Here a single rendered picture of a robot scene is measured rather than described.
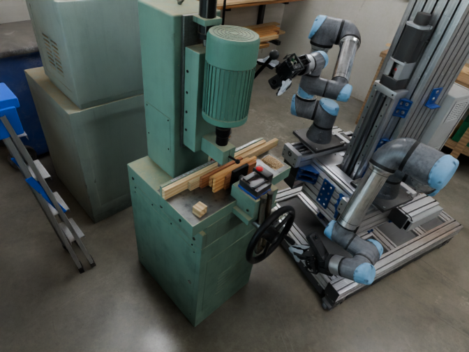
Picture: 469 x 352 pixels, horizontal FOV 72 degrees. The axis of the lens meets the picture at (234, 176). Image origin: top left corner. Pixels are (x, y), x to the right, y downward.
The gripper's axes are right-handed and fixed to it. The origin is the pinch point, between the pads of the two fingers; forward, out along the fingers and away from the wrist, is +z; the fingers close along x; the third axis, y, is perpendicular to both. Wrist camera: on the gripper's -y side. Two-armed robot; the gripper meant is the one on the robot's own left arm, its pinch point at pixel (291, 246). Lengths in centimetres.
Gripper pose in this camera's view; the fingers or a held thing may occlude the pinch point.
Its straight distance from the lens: 144.7
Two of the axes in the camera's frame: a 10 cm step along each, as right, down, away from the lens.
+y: 2.5, 9.2, 3.0
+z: -6.6, -0.7, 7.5
